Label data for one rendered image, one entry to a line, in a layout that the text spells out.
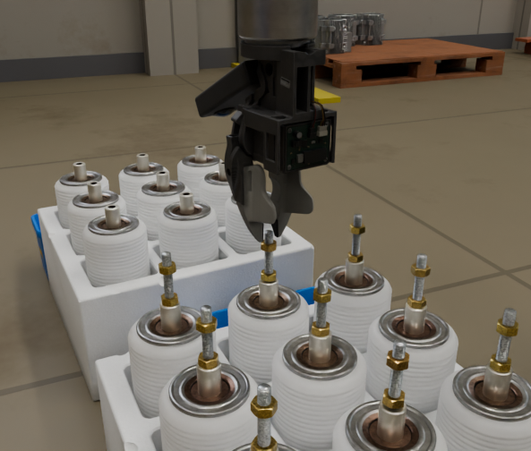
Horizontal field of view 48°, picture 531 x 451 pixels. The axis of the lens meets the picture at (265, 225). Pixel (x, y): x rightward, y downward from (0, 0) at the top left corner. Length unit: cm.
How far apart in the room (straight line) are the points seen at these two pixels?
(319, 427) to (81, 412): 46
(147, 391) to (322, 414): 19
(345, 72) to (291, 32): 274
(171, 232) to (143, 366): 33
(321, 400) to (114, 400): 23
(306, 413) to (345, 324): 17
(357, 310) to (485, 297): 59
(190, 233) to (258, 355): 30
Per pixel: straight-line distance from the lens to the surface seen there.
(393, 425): 53
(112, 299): 90
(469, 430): 58
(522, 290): 134
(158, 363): 64
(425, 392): 67
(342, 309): 73
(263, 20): 56
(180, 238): 93
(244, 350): 70
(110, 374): 73
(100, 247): 90
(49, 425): 97
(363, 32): 399
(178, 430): 56
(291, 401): 60
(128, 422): 67
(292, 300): 70
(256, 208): 62
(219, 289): 95
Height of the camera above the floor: 62
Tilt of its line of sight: 24 degrees down
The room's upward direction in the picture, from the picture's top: straight up
